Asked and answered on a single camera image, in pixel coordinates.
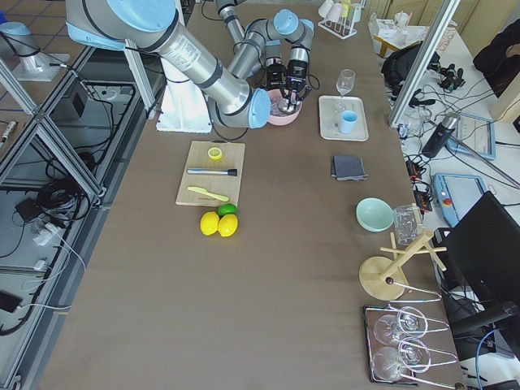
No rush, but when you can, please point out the seated person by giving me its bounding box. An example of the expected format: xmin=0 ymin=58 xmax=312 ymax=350
xmin=473 ymin=19 xmax=519 ymax=97

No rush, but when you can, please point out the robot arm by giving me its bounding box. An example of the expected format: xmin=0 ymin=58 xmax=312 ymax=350
xmin=65 ymin=1 xmax=314 ymax=129
xmin=215 ymin=1 xmax=314 ymax=94

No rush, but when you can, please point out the yellow lemon lower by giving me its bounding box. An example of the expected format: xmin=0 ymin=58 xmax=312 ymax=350
xmin=217 ymin=214 xmax=238 ymax=237

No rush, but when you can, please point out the grey folded cloth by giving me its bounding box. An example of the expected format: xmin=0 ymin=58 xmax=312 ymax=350
xmin=331 ymin=154 xmax=367 ymax=181

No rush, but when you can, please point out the bamboo cutting board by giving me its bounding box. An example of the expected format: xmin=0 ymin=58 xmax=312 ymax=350
xmin=175 ymin=141 xmax=245 ymax=206

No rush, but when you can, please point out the black monitor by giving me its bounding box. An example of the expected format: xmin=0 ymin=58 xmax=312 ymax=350
xmin=444 ymin=192 xmax=519 ymax=304

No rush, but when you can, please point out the yellow plastic knife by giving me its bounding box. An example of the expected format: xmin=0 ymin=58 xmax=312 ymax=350
xmin=187 ymin=186 xmax=229 ymax=202

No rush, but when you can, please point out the cream serving tray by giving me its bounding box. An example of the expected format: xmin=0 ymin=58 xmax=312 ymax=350
xmin=318 ymin=95 xmax=369 ymax=142

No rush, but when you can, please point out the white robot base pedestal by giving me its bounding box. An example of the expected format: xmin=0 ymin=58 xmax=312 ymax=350
xmin=157 ymin=58 xmax=212 ymax=134

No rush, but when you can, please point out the clear wine glass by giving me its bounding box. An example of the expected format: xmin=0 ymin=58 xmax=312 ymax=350
xmin=335 ymin=69 xmax=355 ymax=113

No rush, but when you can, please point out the green lime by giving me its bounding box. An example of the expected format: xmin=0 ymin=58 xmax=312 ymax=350
xmin=217 ymin=203 xmax=237 ymax=217

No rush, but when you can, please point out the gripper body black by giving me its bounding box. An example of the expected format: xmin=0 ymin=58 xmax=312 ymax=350
xmin=285 ymin=59 xmax=310 ymax=98
xmin=265 ymin=63 xmax=285 ymax=90

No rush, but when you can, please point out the blue teach pendant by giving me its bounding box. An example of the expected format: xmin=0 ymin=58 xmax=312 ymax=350
xmin=452 ymin=113 xmax=496 ymax=160
xmin=433 ymin=173 xmax=486 ymax=227

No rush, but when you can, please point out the black thermos bottle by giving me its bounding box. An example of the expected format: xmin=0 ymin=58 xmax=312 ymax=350
xmin=421 ymin=112 xmax=460 ymax=158

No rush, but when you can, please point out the wooden glass stand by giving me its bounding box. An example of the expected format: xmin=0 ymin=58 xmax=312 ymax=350
xmin=358 ymin=202 xmax=447 ymax=301

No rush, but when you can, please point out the blue cup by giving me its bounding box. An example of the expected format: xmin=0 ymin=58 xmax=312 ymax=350
xmin=339 ymin=110 xmax=358 ymax=134

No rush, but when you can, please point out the half lemon slice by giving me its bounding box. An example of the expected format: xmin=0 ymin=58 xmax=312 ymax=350
xmin=207 ymin=147 xmax=223 ymax=161

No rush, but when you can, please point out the white cup rack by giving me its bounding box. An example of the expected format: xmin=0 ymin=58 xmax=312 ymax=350
xmin=318 ymin=0 xmax=366 ymax=40

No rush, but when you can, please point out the yellow lemon upper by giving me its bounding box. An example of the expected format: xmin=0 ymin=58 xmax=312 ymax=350
xmin=199 ymin=211 xmax=220 ymax=236

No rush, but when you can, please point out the hanging wine glass rack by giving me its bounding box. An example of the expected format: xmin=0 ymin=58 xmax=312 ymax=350
xmin=362 ymin=305 xmax=464 ymax=389

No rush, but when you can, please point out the pink bowl of ice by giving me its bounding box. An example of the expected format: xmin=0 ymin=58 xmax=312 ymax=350
xmin=268 ymin=89 xmax=301 ymax=126

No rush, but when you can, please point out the mint green bowl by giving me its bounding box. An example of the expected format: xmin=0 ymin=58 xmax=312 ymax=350
xmin=356 ymin=197 xmax=393 ymax=232

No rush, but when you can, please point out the steel ice scoop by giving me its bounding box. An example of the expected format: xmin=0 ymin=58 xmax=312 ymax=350
xmin=277 ymin=97 xmax=299 ymax=115

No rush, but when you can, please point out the yellow lemon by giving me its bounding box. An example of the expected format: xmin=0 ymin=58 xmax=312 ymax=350
xmin=199 ymin=211 xmax=220 ymax=236
xmin=217 ymin=214 xmax=238 ymax=237

